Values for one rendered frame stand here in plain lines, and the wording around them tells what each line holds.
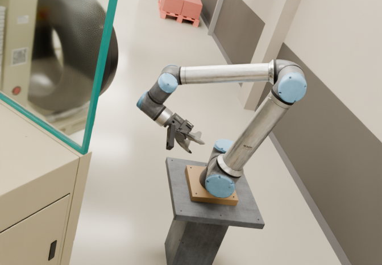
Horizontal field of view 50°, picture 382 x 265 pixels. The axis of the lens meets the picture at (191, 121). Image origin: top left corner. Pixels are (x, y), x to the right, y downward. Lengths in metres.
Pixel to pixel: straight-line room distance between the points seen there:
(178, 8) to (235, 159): 5.84
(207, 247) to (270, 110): 1.04
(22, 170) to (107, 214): 1.82
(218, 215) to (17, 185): 1.33
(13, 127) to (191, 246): 1.49
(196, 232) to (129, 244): 0.53
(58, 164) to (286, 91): 1.00
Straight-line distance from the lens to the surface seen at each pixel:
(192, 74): 1.92
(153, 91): 1.85
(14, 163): 1.13
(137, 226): 2.85
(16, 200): 1.09
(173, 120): 1.93
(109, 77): 1.97
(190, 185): 2.26
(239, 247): 2.99
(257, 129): 1.85
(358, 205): 3.22
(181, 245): 2.45
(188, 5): 7.59
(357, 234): 3.22
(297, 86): 1.75
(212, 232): 2.42
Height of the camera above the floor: 1.96
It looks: 28 degrees down
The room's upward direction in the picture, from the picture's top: 18 degrees clockwise
